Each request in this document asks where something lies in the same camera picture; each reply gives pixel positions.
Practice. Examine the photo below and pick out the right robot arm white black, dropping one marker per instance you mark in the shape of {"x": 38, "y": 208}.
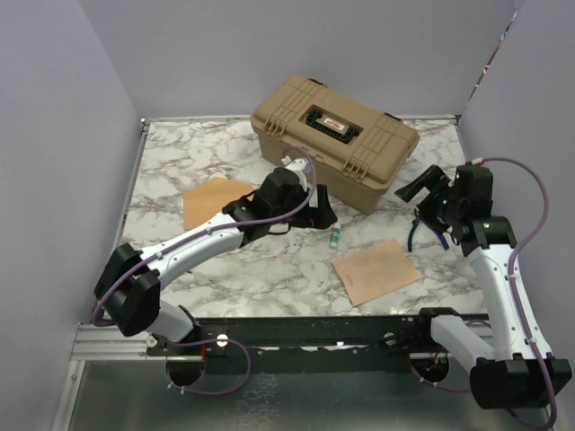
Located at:
{"x": 517, "y": 369}

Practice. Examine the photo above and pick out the brown paper envelope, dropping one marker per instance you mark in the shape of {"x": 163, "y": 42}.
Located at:
{"x": 208, "y": 198}

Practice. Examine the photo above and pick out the black mounting base rail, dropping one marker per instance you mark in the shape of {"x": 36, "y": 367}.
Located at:
{"x": 309, "y": 345}

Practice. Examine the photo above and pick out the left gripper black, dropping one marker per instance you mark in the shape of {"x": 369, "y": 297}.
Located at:
{"x": 317, "y": 217}

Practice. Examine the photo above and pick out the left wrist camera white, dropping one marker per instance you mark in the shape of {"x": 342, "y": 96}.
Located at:
{"x": 300, "y": 167}

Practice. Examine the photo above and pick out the tan plastic tool case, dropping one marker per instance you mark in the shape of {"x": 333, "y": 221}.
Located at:
{"x": 357, "y": 151}

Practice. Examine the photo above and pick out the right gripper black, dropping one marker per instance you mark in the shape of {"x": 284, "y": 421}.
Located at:
{"x": 435, "y": 179}

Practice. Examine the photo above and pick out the green white glue stick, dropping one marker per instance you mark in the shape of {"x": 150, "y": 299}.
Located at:
{"x": 335, "y": 236}

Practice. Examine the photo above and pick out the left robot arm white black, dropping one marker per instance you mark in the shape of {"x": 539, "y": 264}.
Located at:
{"x": 129, "y": 290}

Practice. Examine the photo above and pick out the aluminium frame rail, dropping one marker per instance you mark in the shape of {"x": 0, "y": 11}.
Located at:
{"x": 106, "y": 344}

